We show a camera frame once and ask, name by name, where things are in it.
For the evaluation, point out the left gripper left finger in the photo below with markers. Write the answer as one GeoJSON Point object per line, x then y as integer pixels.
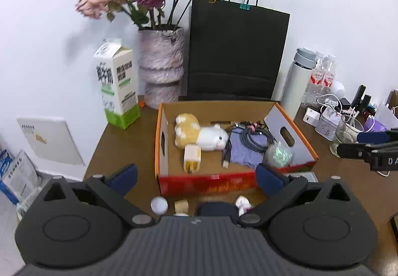
{"type": "Point", "coordinates": [71, 225]}

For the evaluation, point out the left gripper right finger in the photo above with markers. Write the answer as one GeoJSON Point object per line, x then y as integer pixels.
{"type": "Point", "coordinates": [318, 225]}

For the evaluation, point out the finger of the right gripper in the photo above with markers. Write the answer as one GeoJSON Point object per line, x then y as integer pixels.
{"type": "Point", "coordinates": [378, 137]}
{"type": "Point", "coordinates": [364, 150]}

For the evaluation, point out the navy blue pouch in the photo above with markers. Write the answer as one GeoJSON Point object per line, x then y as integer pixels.
{"type": "Point", "coordinates": [218, 209]}

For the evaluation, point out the clear glass cup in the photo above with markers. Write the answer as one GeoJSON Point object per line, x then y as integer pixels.
{"type": "Point", "coordinates": [346, 132]}

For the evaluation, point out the white charger cube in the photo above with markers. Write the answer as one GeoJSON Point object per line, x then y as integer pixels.
{"type": "Point", "coordinates": [311, 117]}

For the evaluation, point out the white round lamp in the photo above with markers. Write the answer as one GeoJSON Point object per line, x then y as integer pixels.
{"type": "Point", "coordinates": [337, 89]}

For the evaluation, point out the clear water bottle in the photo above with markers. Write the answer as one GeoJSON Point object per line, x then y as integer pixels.
{"type": "Point", "coordinates": [329, 68]}
{"type": "Point", "coordinates": [315, 83]}

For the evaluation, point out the green crumpled wrapper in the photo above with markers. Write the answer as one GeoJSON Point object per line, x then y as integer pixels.
{"type": "Point", "coordinates": [278, 156]}

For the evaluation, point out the white round lid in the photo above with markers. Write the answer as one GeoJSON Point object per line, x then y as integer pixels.
{"type": "Point", "coordinates": [159, 205]}

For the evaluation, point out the white thermos bottle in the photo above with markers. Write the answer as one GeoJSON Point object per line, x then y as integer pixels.
{"type": "Point", "coordinates": [297, 80]}

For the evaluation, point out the small wooden block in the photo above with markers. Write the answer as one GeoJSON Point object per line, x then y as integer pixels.
{"type": "Point", "coordinates": [181, 206]}

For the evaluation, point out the purple cloth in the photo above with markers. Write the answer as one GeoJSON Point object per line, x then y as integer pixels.
{"type": "Point", "coordinates": [246, 149]}

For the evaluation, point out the yellow white plug adapter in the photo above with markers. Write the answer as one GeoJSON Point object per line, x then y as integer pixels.
{"type": "Point", "coordinates": [192, 158]}

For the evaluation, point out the white yellow plush toy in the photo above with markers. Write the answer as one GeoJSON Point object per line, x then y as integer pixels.
{"type": "Point", "coordinates": [188, 131]}

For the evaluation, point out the black paper bag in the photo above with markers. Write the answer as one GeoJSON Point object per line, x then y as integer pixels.
{"type": "Point", "coordinates": [235, 50]}

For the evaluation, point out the green white milk carton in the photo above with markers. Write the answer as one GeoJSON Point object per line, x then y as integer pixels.
{"type": "Point", "coordinates": [118, 79]}

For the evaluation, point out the pink marbled vase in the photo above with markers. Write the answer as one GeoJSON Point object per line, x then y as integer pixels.
{"type": "Point", "coordinates": [161, 64]}

